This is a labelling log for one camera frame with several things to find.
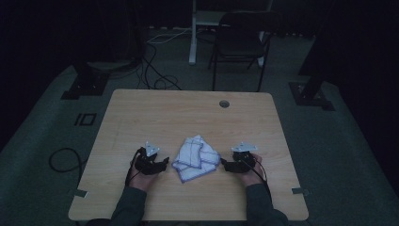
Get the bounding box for person's left hand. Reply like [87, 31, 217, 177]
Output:
[128, 161, 159, 193]

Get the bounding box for white desk frame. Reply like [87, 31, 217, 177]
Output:
[188, 0, 275, 69]

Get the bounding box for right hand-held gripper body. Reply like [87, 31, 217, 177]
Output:
[224, 141, 259, 174]

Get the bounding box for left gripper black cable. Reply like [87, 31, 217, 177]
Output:
[124, 148, 143, 188]

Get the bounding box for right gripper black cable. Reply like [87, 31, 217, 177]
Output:
[239, 157, 274, 203]

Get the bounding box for tangled black floor cables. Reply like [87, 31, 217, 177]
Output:
[136, 40, 184, 91]

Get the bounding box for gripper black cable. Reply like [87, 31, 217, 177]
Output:
[124, 148, 143, 188]
[239, 157, 274, 203]

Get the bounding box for white blue-checked cloth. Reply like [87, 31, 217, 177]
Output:
[170, 134, 222, 185]

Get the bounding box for person's right hand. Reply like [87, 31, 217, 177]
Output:
[239, 153, 268, 188]

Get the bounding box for grey round stand base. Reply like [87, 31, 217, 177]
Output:
[87, 58, 139, 73]

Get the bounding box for black looped floor cable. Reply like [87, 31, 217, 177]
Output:
[48, 147, 88, 186]

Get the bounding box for white floor cable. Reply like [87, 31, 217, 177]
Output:
[146, 26, 193, 45]

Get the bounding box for grey tape piece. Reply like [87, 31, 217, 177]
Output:
[291, 186, 311, 197]
[72, 187, 89, 199]

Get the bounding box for black folding chair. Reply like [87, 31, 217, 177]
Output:
[207, 10, 278, 93]

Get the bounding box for black stand with base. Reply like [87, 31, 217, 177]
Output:
[59, 60, 111, 101]
[288, 0, 336, 112]

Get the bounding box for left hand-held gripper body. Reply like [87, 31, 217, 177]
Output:
[133, 140, 165, 176]

